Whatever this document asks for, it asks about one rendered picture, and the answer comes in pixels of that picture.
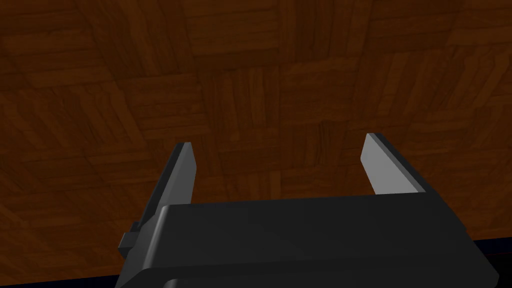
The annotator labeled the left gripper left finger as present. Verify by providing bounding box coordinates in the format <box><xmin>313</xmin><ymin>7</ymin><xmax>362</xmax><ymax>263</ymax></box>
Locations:
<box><xmin>137</xmin><ymin>141</ymin><xmax>198</xmax><ymax>232</ymax></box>

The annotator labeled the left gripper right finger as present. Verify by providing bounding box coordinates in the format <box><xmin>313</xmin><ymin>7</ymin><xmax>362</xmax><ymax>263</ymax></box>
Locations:
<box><xmin>359</xmin><ymin>132</ymin><xmax>427</xmax><ymax>196</ymax></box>

